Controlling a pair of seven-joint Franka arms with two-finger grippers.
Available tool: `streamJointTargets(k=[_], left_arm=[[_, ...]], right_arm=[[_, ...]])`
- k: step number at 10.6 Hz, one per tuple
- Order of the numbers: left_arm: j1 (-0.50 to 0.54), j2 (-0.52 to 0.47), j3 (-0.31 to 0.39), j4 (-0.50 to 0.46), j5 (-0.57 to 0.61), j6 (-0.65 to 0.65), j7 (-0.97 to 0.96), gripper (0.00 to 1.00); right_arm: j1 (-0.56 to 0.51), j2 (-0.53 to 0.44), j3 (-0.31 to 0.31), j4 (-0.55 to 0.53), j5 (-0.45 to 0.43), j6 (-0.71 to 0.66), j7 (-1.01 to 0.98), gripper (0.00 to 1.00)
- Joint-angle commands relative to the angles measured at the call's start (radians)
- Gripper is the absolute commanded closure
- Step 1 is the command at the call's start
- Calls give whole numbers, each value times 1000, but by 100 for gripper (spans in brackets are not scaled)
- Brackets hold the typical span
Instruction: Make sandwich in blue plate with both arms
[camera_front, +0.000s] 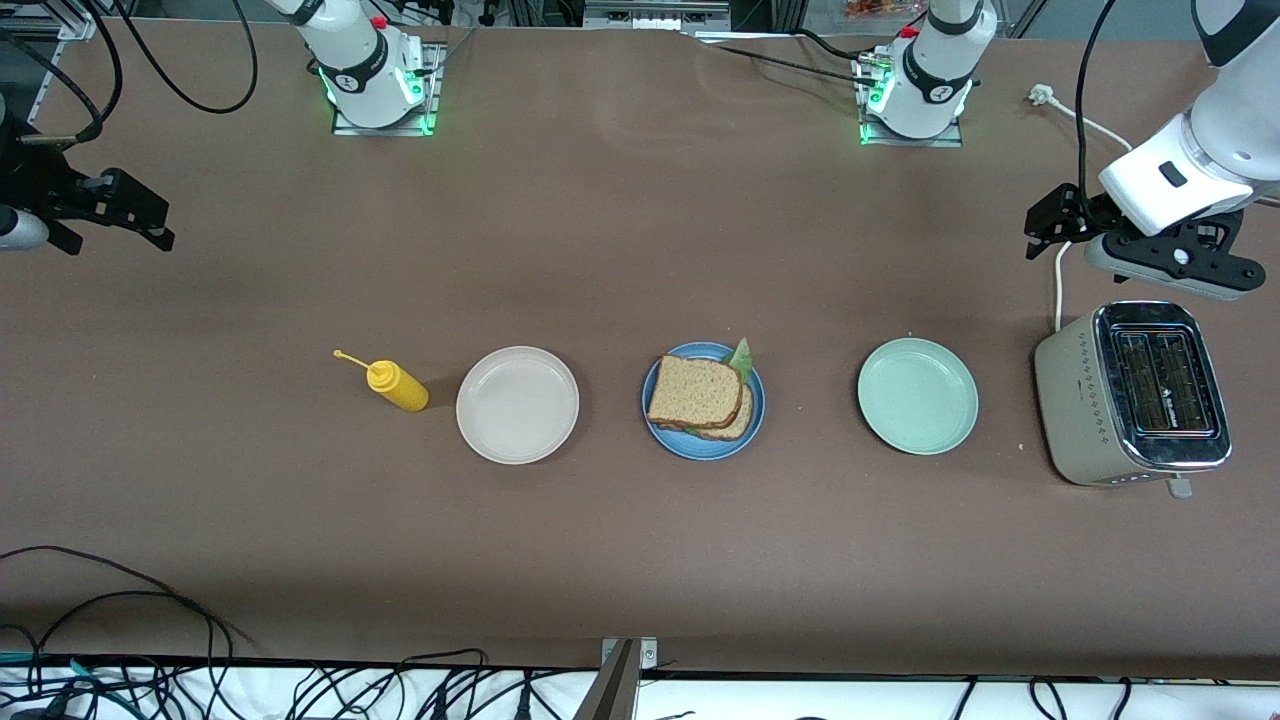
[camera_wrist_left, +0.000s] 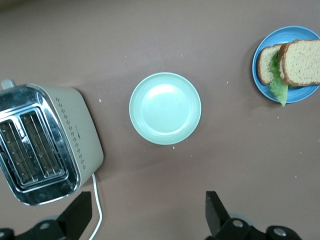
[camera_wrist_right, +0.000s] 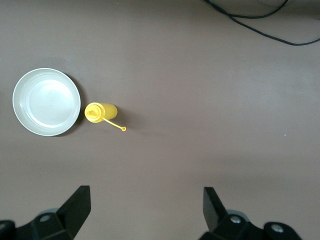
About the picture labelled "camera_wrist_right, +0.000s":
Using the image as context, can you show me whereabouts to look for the yellow mustard squeeze bottle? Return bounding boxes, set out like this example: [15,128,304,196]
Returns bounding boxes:
[84,101,127,133]

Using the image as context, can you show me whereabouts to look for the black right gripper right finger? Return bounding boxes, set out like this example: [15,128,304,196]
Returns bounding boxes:
[199,186,305,240]

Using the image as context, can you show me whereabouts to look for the short black loop cable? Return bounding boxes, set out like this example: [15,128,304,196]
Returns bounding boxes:
[209,0,290,19]

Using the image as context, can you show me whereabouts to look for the long black loop cable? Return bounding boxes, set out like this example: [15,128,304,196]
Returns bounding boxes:
[203,0,320,47]

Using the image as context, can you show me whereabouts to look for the beige plate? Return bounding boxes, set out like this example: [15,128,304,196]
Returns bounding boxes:
[12,67,82,137]

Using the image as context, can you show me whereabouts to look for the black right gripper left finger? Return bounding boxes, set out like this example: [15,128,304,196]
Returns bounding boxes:
[0,185,92,240]

